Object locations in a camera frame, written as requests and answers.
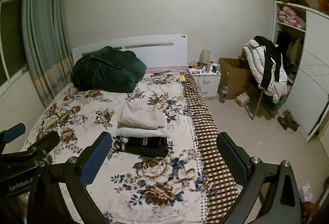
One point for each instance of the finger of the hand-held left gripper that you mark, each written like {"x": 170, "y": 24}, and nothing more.
{"x": 12, "y": 133}
{"x": 47, "y": 140}

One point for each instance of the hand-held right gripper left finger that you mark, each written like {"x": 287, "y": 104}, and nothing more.
{"x": 95, "y": 159}

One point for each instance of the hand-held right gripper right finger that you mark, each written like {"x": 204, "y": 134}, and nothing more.
{"x": 231, "y": 156}

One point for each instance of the grey long-sleeve shirt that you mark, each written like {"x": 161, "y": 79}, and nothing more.
{"x": 144, "y": 116}

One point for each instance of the hanging clothes in wardrobe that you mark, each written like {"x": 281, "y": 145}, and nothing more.
{"x": 294, "y": 54}

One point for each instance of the black folded garment with stripes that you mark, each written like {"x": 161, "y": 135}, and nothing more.
{"x": 146, "y": 147}

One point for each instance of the white folded garment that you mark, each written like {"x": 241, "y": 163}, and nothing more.
{"x": 144, "y": 133}

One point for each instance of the metal folding chair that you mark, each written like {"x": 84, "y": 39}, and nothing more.
{"x": 257, "y": 106}

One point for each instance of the pink tissue pack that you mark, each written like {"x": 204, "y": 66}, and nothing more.
{"x": 243, "y": 99}

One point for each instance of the plastic water bottle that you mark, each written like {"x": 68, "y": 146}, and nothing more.
{"x": 223, "y": 94}

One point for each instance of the floral blanket with checked border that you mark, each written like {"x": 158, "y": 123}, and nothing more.
{"x": 159, "y": 175}

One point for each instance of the brown shoes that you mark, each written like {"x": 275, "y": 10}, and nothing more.
{"x": 289, "y": 121}

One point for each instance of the green basket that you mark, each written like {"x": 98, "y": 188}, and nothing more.
{"x": 276, "y": 104}

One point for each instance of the white nightstand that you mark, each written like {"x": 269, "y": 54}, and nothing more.
{"x": 209, "y": 85}

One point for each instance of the large cardboard box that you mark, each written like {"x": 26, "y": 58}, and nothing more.
{"x": 234, "y": 77}

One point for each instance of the pink printed bag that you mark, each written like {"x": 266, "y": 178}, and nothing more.
{"x": 306, "y": 192}

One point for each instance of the white-framed window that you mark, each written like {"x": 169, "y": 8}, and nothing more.
{"x": 10, "y": 44}

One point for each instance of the black cup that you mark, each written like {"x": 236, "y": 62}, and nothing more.
{"x": 215, "y": 68}

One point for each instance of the dark green duvet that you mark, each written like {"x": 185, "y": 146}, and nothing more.
{"x": 108, "y": 70}

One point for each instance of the grey cylindrical jar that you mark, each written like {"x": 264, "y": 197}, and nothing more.
{"x": 207, "y": 67}

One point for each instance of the yellow packet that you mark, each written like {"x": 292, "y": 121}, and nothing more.
{"x": 183, "y": 77}

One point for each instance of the beige table lamp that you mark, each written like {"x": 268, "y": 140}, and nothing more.
{"x": 205, "y": 56}

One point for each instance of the grey-green curtain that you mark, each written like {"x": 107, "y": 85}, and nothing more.
{"x": 43, "y": 34}

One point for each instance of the black jacket with white stripes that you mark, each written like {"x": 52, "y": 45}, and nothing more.
{"x": 272, "y": 59}

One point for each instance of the pink bed sheet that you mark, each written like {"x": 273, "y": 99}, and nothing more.
{"x": 164, "y": 69}

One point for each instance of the white wardrobe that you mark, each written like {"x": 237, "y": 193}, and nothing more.
{"x": 313, "y": 72}

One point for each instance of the white bed headboard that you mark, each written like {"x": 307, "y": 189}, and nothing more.
{"x": 159, "y": 54}

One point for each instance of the pink floral quilt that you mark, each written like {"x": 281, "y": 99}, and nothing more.
{"x": 289, "y": 17}

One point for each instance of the orange cloth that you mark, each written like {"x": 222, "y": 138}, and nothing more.
{"x": 322, "y": 0}

